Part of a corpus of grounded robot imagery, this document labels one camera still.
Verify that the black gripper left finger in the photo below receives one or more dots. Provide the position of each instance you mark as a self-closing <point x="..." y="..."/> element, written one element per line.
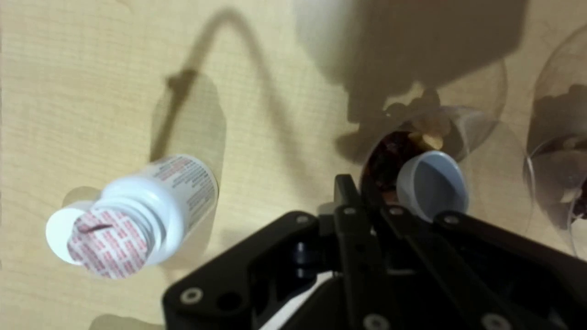
<point x="355" y="258"/>

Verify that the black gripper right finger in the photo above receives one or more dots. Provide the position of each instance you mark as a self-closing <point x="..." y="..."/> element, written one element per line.
<point x="489" y="276"/>

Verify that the light blue plastic spoon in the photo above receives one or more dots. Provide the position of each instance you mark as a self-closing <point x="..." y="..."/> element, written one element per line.
<point x="432" y="186"/>

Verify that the white pill bottle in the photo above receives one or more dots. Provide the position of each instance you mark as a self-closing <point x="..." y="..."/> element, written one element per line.
<point x="177" y="190"/>

